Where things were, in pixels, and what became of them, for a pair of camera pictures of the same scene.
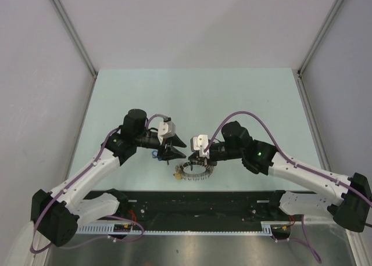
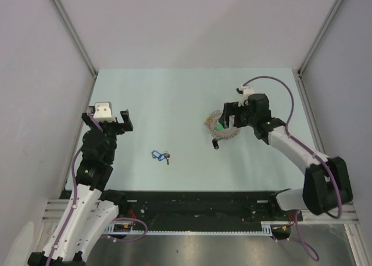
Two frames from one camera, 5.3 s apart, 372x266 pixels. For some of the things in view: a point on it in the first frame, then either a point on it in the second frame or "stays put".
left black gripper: [170, 153] → [127, 126]
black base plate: [195, 208] stays put
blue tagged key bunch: [154, 155] stays put
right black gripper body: [221, 151] → [246, 118]
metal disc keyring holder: [200, 171] → [210, 123]
